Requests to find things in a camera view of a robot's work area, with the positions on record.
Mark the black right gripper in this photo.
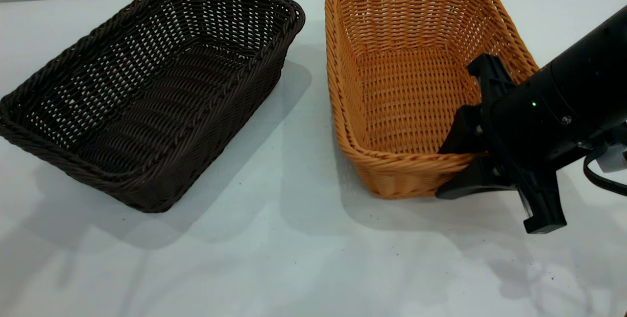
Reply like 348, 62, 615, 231
435, 53, 601, 235

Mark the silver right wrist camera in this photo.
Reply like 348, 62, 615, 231
595, 136, 627, 173

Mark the orange woven basket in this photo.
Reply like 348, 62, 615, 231
324, 0, 540, 200

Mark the black woven basket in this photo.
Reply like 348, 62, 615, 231
0, 0, 307, 214

